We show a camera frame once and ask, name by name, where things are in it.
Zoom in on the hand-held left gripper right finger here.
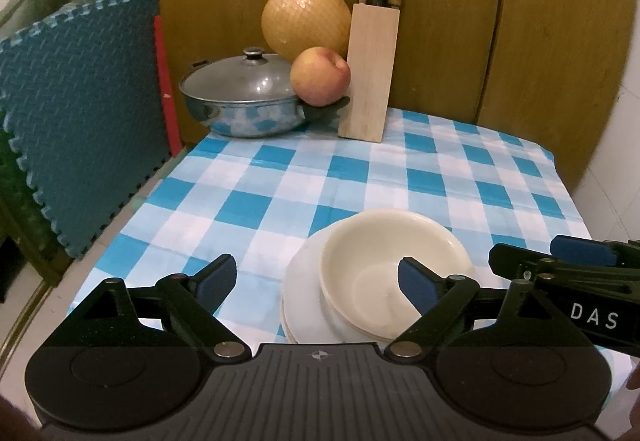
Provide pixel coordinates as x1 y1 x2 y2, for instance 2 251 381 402
383 256 597 362

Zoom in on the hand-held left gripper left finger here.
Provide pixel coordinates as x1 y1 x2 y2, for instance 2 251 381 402
42 254 252 363

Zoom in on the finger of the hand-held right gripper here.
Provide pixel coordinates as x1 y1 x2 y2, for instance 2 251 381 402
488 243 563 285
549 234 640 268

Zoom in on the scalloped pink floral plate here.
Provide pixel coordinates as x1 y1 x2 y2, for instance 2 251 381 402
282 221 401 345

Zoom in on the blue white checkered tablecloth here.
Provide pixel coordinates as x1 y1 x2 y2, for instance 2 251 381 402
65 106 634 438

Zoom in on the steel cooking pot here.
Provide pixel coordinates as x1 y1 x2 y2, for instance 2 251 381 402
178 86 352 140

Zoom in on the red foam board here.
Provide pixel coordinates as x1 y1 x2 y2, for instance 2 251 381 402
152 14 184 158

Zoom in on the steel pot lid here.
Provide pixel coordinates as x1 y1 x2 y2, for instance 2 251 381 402
179 46 302 104

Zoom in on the blue foam mat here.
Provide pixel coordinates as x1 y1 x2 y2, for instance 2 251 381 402
0 0 177 262

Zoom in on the green foam mat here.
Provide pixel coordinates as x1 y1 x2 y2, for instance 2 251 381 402
0 125 67 283

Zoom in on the wooden knife block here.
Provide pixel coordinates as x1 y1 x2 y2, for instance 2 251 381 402
337 2 403 143

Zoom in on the red yellow apple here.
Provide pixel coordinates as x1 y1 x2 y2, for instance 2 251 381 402
289 46 352 108

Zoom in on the wooden cabinet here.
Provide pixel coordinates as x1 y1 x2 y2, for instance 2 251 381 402
125 0 637 193

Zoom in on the netted yellow pomelo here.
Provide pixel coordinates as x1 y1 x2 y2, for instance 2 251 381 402
260 0 353 64

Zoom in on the olive wooden frame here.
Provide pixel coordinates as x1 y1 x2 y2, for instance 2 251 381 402
0 200 57 363

